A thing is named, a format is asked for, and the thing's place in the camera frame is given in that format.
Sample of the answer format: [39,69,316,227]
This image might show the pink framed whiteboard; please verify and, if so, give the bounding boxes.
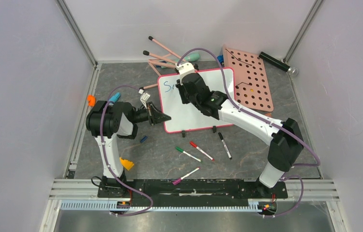
[157,68,234,133]

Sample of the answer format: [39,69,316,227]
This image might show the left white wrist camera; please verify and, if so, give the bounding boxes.
[138,88,151,108]

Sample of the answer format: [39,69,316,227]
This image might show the black marker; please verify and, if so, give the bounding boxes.
[218,132,232,160]

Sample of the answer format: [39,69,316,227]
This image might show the orange clip left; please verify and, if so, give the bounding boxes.
[87,95,96,107]

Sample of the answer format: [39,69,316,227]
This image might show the pink folding stand legs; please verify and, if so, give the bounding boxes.
[143,35,187,77]

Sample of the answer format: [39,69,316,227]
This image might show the green marker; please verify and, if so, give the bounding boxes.
[175,146,202,162]

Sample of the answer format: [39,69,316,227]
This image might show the mint green tube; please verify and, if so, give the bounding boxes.
[184,53,200,62]

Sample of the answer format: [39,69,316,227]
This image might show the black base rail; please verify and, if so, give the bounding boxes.
[97,178,288,208]

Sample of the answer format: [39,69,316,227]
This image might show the pink perforated board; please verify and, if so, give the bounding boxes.
[222,45,274,112]

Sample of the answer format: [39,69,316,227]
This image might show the black flashlight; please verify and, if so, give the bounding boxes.
[259,52,299,76]

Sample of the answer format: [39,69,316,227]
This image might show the large blue marker toy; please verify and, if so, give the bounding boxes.
[108,92,121,106]

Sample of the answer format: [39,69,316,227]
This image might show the yellow orange block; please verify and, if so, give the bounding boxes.
[120,157,135,171]

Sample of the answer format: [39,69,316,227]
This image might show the blue marker cap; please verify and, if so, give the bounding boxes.
[140,135,148,143]

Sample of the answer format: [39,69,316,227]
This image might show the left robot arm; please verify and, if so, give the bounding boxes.
[86,101,171,197]

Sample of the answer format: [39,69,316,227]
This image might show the purple marker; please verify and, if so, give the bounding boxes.
[172,167,200,185]

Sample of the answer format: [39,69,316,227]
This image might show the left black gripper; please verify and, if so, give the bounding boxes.
[131,101,170,126]

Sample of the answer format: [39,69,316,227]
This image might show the red marker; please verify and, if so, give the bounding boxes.
[189,141,214,161]

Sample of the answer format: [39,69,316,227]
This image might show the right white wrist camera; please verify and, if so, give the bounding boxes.
[176,62,195,78]

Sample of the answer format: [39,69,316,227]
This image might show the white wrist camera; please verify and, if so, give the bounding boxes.
[138,88,151,108]
[176,62,195,78]

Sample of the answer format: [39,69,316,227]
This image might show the blue toy car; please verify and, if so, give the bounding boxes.
[217,55,224,66]

